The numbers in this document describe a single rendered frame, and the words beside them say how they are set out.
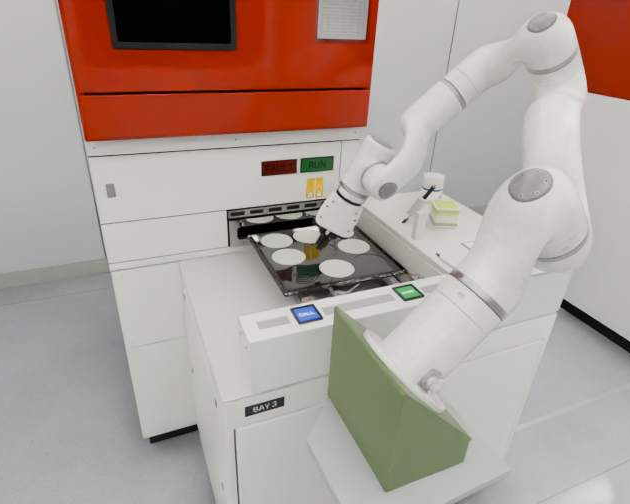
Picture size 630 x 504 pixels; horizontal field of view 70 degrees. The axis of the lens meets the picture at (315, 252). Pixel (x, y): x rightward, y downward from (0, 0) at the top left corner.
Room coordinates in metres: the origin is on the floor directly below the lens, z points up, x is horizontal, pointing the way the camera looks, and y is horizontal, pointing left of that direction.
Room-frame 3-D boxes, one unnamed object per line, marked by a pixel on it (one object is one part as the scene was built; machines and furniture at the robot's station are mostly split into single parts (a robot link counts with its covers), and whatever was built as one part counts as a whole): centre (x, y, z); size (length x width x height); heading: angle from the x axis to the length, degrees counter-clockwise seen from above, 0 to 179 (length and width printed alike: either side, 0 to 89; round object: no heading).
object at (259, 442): (1.15, -0.14, 0.41); 0.97 x 0.64 x 0.82; 114
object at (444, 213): (1.31, -0.40, 1.00); 0.07 x 0.07 x 0.07; 1
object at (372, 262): (1.21, -0.02, 0.90); 0.34 x 0.34 x 0.01; 24
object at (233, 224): (1.40, 0.08, 0.89); 0.44 x 0.02 x 0.10; 114
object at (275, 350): (0.85, -0.11, 0.89); 0.55 x 0.09 x 0.14; 114
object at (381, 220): (1.28, -0.41, 0.89); 0.62 x 0.35 x 0.14; 24
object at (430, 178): (1.50, -0.40, 1.01); 0.07 x 0.07 x 0.10
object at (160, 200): (1.34, 0.25, 1.02); 0.82 x 0.03 x 0.40; 114
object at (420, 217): (1.21, -0.29, 1.03); 0.06 x 0.04 x 0.13; 24
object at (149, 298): (1.65, 0.39, 0.41); 0.82 x 0.71 x 0.82; 114
